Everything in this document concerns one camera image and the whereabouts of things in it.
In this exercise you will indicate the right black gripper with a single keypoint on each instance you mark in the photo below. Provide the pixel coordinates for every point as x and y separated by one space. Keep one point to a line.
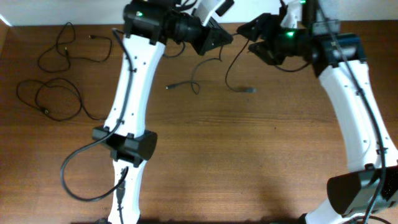
262 28

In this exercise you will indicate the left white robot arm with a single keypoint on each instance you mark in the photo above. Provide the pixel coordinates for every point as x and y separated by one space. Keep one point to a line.
148 25

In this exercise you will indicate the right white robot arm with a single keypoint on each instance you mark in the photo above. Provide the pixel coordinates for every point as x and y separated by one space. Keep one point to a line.
341 66

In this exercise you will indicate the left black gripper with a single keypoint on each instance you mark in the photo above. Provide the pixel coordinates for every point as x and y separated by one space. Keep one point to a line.
211 36

